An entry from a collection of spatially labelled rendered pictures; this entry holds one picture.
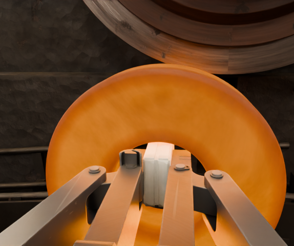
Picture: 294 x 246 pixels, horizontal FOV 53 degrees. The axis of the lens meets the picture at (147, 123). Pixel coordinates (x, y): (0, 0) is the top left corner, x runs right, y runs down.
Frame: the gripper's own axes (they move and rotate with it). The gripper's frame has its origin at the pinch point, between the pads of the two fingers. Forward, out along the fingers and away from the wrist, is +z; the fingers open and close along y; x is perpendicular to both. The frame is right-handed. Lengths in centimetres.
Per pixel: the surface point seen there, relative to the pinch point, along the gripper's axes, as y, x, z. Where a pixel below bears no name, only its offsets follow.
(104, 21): -9.1, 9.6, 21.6
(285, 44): 13.6, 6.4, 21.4
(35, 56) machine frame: -27.0, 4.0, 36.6
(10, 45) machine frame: -31.9, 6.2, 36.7
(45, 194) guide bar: -19.6, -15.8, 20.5
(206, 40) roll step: 4.0, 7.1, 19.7
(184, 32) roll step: 1.3, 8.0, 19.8
